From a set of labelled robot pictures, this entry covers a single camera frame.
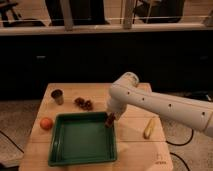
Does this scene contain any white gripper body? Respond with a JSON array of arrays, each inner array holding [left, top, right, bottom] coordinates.
[[106, 98, 126, 120]]

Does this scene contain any dark red pepper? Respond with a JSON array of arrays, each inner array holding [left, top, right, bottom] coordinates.
[[105, 113, 115, 128]]

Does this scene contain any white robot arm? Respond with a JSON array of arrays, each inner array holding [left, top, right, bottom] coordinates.
[[107, 72, 213, 138]]

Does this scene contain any green plastic tray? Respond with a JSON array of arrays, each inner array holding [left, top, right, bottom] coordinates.
[[48, 112, 117, 167]]

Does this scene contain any bunch of dark grapes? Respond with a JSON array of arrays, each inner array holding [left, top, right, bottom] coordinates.
[[74, 97, 93, 111]]

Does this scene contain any yellow corn cob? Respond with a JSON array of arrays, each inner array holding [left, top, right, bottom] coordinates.
[[143, 118, 155, 139]]

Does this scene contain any dark metal cup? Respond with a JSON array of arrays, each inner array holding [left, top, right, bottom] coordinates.
[[51, 89, 64, 105]]

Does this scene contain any orange round fruit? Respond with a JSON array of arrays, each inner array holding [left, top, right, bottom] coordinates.
[[40, 117, 53, 130]]

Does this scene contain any black floor cable right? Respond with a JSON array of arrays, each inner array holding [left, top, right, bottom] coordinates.
[[165, 128, 195, 171]]

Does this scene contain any black floor cable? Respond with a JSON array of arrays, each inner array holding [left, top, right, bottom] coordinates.
[[0, 130, 25, 154], [165, 128, 195, 171]]

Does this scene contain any black floor cable left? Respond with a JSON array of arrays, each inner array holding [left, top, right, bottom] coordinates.
[[0, 130, 25, 154]]

